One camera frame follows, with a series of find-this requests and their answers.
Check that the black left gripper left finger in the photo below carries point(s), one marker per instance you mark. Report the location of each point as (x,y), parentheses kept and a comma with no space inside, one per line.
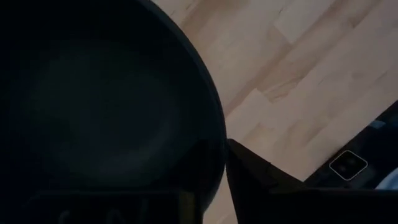
(124,208)

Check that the small black camera box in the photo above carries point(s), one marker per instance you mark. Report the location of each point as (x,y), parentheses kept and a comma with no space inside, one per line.
(348,165)

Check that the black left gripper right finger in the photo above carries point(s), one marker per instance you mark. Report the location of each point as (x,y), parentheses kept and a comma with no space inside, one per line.
(280,202)

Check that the black bowl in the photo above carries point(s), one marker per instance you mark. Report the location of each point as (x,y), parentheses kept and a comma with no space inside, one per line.
(93,109)

